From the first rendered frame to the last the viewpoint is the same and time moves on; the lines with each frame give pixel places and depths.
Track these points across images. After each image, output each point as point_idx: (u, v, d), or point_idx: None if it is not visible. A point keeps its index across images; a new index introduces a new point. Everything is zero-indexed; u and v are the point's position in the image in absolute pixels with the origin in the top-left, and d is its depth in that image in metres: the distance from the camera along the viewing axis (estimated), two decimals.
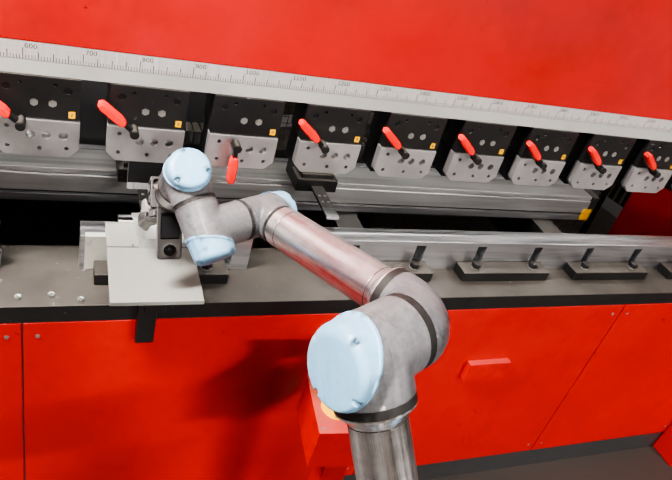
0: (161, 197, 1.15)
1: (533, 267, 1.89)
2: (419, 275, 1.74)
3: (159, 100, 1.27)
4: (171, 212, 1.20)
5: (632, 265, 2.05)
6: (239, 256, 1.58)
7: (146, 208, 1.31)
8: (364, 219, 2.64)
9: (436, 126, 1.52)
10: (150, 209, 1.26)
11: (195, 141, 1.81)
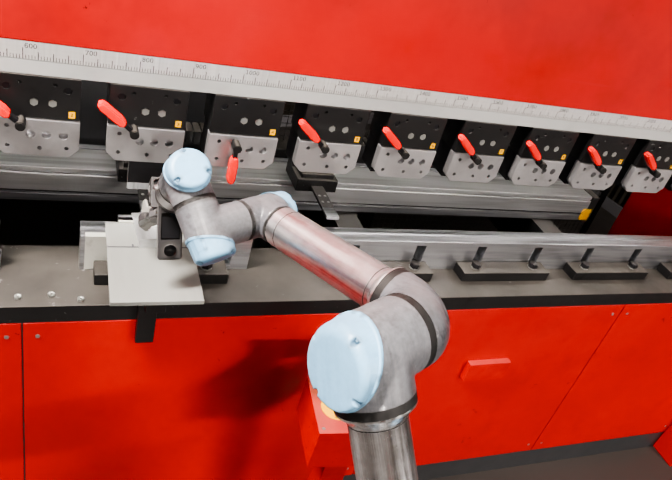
0: (161, 197, 1.15)
1: (533, 267, 1.89)
2: (419, 275, 1.74)
3: (159, 100, 1.27)
4: (171, 212, 1.20)
5: (632, 265, 2.05)
6: (239, 256, 1.58)
7: (146, 208, 1.31)
8: (364, 219, 2.64)
9: (436, 126, 1.52)
10: (150, 209, 1.26)
11: (195, 141, 1.81)
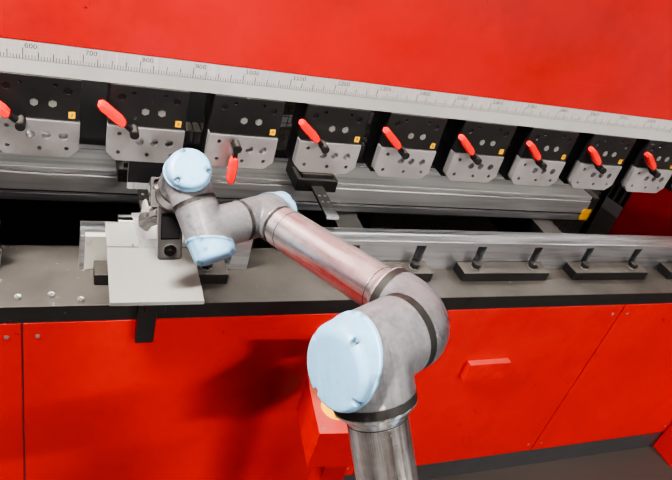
0: (161, 197, 1.15)
1: (533, 267, 1.89)
2: (419, 275, 1.74)
3: (159, 100, 1.27)
4: (171, 212, 1.20)
5: (632, 265, 2.05)
6: (239, 256, 1.58)
7: (146, 208, 1.31)
8: (364, 219, 2.64)
9: (436, 126, 1.52)
10: (150, 209, 1.26)
11: (195, 141, 1.81)
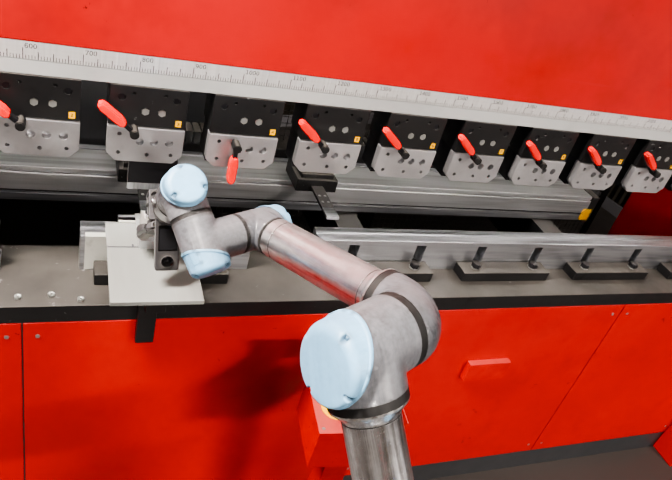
0: (159, 211, 1.18)
1: (533, 267, 1.89)
2: (419, 275, 1.74)
3: (159, 100, 1.27)
4: (169, 225, 1.23)
5: (632, 265, 2.05)
6: (239, 256, 1.58)
7: (144, 220, 1.34)
8: (364, 219, 2.64)
9: (436, 126, 1.52)
10: (148, 221, 1.28)
11: (195, 141, 1.81)
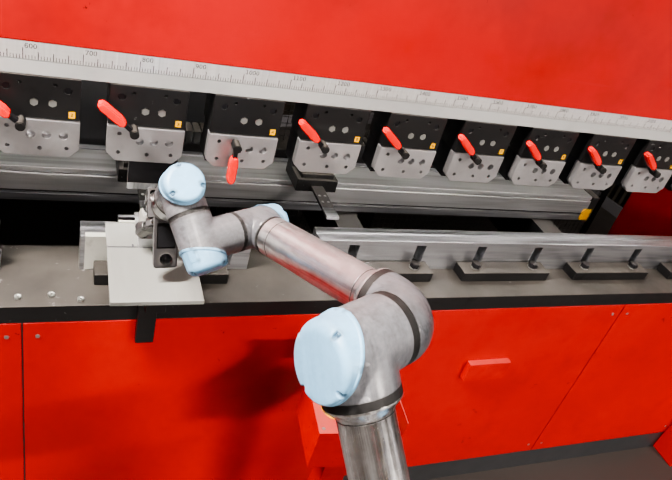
0: (157, 209, 1.19)
1: (533, 267, 1.89)
2: (419, 275, 1.74)
3: (159, 100, 1.27)
4: (167, 223, 1.24)
5: (632, 265, 2.05)
6: (239, 256, 1.58)
7: (143, 217, 1.35)
8: (364, 219, 2.64)
9: (436, 126, 1.52)
10: (147, 219, 1.30)
11: (195, 141, 1.81)
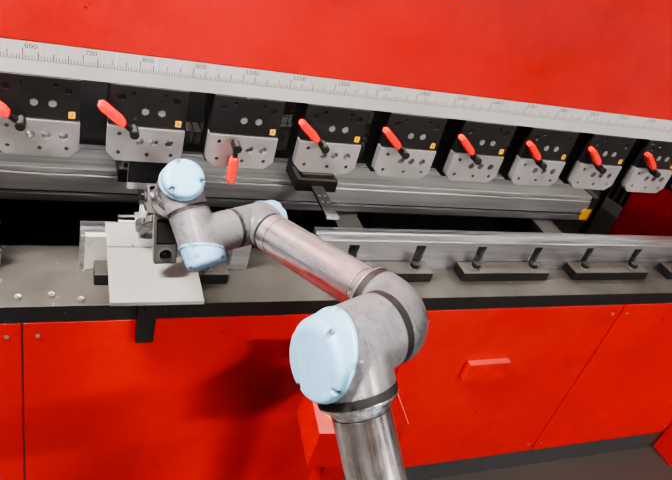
0: (157, 205, 1.20)
1: (533, 267, 1.89)
2: (419, 275, 1.74)
3: (159, 100, 1.27)
4: (167, 219, 1.25)
5: (632, 265, 2.05)
6: (239, 256, 1.58)
7: (143, 214, 1.36)
8: (364, 219, 2.64)
9: (436, 126, 1.52)
10: (147, 215, 1.31)
11: (195, 141, 1.81)
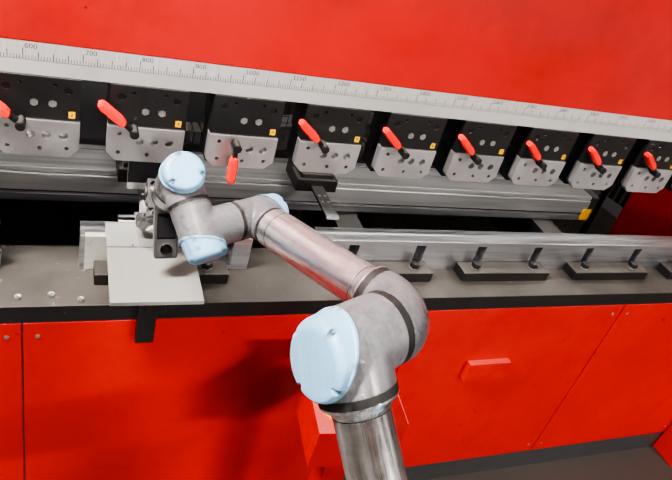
0: (157, 198, 1.19)
1: (533, 267, 1.89)
2: (419, 275, 1.74)
3: (159, 100, 1.27)
4: (167, 213, 1.24)
5: (632, 265, 2.05)
6: (239, 256, 1.58)
7: (143, 209, 1.36)
8: (364, 219, 2.64)
9: (436, 126, 1.52)
10: (147, 210, 1.30)
11: (195, 141, 1.81)
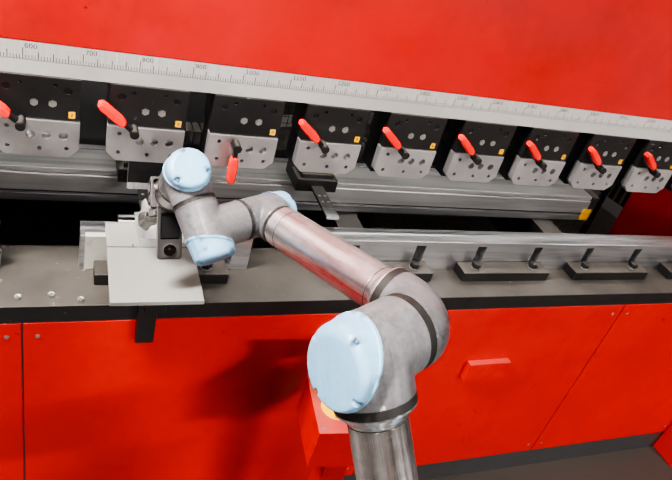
0: (161, 197, 1.15)
1: (533, 267, 1.89)
2: (419, 275, 1.74)
3: (159, 100, 1.27)
4: (171, 212, 1.20)
5: (632, 265, 2.05)
6: (239, 256, 1.58)
7: (146, 208, 1.31)
8: (364, 219, 2.64)
9: (436, 126, 1.52)
10: (150, 209, 1.26)
11: (195, 141, 1.81)
